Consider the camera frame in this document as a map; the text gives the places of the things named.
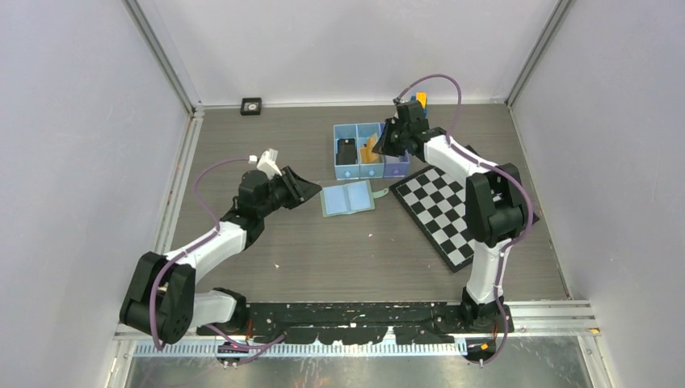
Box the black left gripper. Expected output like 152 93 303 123
258 167 320 218

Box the mint green card holder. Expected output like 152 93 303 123
320 180 389 217

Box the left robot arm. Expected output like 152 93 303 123
119 167 322 348

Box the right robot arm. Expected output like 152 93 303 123
374 98 533 333

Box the black card in tray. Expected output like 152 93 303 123
335 138 358 166

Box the blue three-compartment tray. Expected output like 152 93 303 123
333 123 410 180

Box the blue yellow toy block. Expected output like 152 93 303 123
414 92 427 116

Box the black white checkerboard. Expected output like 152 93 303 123
389 164 540 274

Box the small black square box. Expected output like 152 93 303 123
240 97 263 116

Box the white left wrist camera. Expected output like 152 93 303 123
248 148 282 179

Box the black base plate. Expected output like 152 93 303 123
216 302 504 345

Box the aluminium frame rail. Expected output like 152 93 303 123
113 299 602 341

